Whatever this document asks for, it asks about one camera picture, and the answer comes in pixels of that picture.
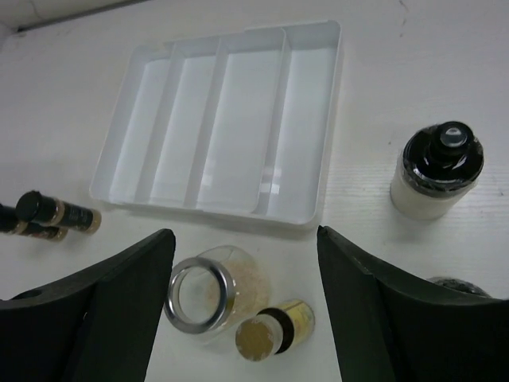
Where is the yellow label sauce bottle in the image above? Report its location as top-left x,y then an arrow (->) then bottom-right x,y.
235,299 -> 315,362

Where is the dark spice bottle front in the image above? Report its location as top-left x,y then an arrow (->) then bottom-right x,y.
15,190 -> 102,235

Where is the white powder black cap shaker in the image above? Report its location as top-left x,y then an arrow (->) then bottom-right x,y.
390,121 -> 484,220

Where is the dark spice bottle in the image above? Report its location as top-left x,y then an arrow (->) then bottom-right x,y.
0,205 -> 68,242
15,190 -> 102,235

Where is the glass jar with metal rim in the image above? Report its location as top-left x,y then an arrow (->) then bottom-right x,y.
164,245 -> 271,342

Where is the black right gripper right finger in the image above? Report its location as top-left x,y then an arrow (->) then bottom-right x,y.
317,226 -> 508,381

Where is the white divided organizer tray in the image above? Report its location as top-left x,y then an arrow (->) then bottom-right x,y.
90,20 -> 343,229

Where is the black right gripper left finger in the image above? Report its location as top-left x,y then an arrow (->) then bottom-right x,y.
1,229 -> 176,381

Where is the brown granule black cap shaker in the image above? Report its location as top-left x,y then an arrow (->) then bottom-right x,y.
428,277 -> 490,298

